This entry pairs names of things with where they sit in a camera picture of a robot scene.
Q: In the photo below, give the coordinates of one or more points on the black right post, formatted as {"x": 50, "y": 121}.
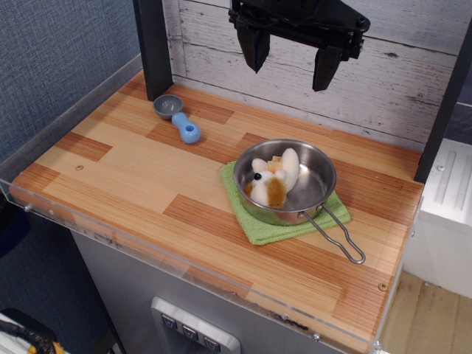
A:
{"x": 450, "y": 99}

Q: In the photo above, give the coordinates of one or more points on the clear acrylic guard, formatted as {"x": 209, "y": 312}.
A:
{"x": 153, "y": 221}

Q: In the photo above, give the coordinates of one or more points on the black post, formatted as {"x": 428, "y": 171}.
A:
{"x": 450, "y": 99}
{"x": 152, "y": 33}

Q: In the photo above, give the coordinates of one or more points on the blue grey scoop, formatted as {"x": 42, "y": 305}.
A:
{"x": 170, "y": 107}

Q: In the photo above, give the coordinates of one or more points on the stainless steel pot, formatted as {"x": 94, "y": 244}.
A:
{"x": 316, "y": 182}

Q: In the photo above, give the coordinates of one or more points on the black left post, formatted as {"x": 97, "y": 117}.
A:
{"x": 152, "y": 33}

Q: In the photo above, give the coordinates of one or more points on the yellow tape bundle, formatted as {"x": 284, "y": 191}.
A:
{"x": 37, "y": 343}

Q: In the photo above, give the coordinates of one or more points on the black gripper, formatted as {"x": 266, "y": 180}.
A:
{"x": 333, "y": 27}

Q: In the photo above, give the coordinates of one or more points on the grey cabinet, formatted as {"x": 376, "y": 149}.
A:
{"x": 267, "y": 306}

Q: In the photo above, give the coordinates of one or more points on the white aluminium rail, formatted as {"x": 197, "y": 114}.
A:
{"x": 447, "y": 193}

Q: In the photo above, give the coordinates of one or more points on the white brown plush toy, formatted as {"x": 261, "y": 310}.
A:
{"x": 273, "y": 180}

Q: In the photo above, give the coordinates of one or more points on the green cloth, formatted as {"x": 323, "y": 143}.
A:
{"x": 260, "y": 233}

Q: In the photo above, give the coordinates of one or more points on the silver button panel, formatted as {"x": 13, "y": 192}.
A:
{"x": 193, "y": 328}

